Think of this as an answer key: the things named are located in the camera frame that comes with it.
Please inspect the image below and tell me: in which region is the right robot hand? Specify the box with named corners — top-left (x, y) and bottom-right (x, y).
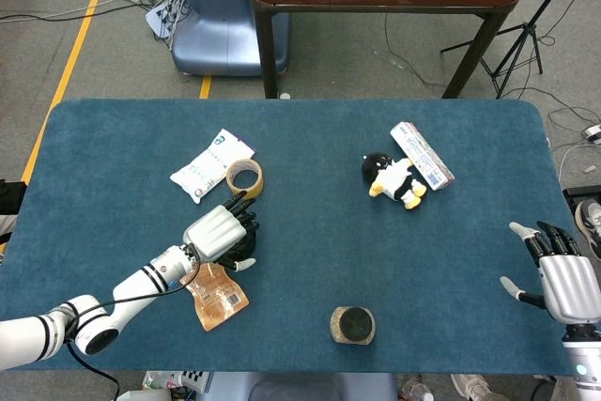
top-left (500, 221), bottom-right (601, 326)

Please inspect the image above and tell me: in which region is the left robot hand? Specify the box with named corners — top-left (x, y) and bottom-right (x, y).
top-left (181, 191), bottom-right (261, 273)

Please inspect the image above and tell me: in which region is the penguin plush toy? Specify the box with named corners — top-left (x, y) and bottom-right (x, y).
top-left (361, 151), bottom-right (428, 211)

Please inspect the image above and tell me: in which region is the black flat case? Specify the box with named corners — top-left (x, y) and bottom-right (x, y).
top-left (562, 186), bottom-right (601, 208)

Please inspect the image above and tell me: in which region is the thin black floor cable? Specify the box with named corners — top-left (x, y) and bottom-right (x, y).
top-left (383, 13), bottom-right (450, 88)

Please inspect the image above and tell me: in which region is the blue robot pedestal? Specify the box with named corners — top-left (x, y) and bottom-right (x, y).
top-left (171, 0), bottom-right (290, 77)

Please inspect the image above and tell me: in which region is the beige sneaker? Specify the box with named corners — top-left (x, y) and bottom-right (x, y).
top-left (450, 374), bottom-right (499, 401)

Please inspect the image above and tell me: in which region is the white power strip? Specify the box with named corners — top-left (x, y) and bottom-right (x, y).
top-left (145, 0), bottom-right (189, 41)

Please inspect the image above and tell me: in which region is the yellow tape roll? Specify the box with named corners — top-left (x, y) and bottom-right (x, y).
top-left (225, 158), bottom-right (265, 201)

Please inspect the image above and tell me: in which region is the black tripod stand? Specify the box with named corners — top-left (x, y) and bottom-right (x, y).
top-left (439, 0), bottom-right (601, 100)

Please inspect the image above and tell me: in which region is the small black teapot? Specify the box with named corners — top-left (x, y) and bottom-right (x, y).
top-left (232, 226), bottom-right (260, 261)

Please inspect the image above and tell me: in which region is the checkerboard calibration card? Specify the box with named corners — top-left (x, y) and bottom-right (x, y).
top-left (180, 370), bottom-right (211, 395)

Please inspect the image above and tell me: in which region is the blue felt table mat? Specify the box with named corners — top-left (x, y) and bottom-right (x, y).
top-left (0, 99), bottom-right (588, 377)

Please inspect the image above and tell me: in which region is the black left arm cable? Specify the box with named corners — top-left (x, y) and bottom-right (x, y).
top-left (64, 250), bottom-right (203, 401)

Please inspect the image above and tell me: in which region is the clear water bottle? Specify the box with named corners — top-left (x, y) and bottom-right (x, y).
top-left (398, 375), bottom-right (436, 401)

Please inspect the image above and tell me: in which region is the blue grey robot torso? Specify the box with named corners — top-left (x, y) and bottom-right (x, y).
top-left (196, 371), bottom-right (400, 401)

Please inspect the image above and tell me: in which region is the white plastic packet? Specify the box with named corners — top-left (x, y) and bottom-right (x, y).
top-left (169, 128), bottom-right (256, 205)

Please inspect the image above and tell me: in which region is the white purple carton box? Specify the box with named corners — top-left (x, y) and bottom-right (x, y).
top-left (389, 121), bottom-right (455, 193)

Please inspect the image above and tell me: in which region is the orange spout pouch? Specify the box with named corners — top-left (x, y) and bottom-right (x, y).
top-left (179, 262), bottom-right (251, 332)

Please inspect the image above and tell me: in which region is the white floor cable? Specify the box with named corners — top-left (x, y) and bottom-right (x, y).
top-left (0, 0), bottom-right (146, 23)

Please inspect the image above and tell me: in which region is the black box beside table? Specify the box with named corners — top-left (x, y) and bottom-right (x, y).
top-left (0, 178), bottom-right (28, 215)

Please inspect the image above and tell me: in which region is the grey sneaker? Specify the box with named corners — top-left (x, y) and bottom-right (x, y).
top-left (573, 198), bottom-right (601, 261)

